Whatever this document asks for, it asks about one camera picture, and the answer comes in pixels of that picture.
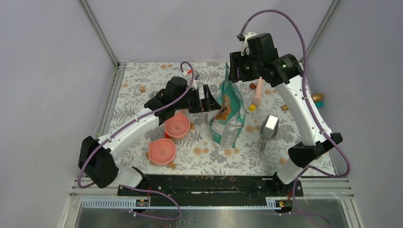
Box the green pet food bag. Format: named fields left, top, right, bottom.
left=209, top=64, right=246, bottom=151

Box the black mounting base plate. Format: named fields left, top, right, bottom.
left=117, top=174, right=304, bottom=207

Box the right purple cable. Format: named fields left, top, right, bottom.
left=238, top=9, right=352, bottom=228

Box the far pink pet bowl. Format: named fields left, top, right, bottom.
left=164, top=111, right=191, bottom=140

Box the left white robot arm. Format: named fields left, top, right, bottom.
left=77, top=76, right=221, bottom=195

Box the yellow cube block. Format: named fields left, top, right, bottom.
left=249, top=104, right=256, bottom=112

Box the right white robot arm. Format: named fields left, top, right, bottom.
left=229, top=32, right=343, bottom=196

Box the pink pet bowl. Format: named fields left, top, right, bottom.
left=148, top=138, right=177, bottom=166
left=164, top=111, right=191, bottom=140

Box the metal food scoop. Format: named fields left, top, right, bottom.
left=259, top=115, right=279, bottom=156

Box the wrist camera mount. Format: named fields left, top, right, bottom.
left=237, top=32, right=257, bottom=57
left=182, top=70, right=200, bottom=89

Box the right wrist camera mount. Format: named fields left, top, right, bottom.
left=237, top=32, right=257, bottom=57

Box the gold toy microphone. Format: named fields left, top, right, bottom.
left=280, top=93, right=323, bottom=111

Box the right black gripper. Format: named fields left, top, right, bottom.
left=228, top=51, right=262, bottom=83

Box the near pink pet bowl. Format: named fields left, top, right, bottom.
left=148, top=138, right=177, bottom=166

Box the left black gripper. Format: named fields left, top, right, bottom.
left=174, top=85, right=221, bottom=114

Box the brown cube block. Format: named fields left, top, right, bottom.
left=249, top=83, right=257, bottom=90

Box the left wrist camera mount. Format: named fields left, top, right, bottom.
left=182, top=70, right=200, bottom=89

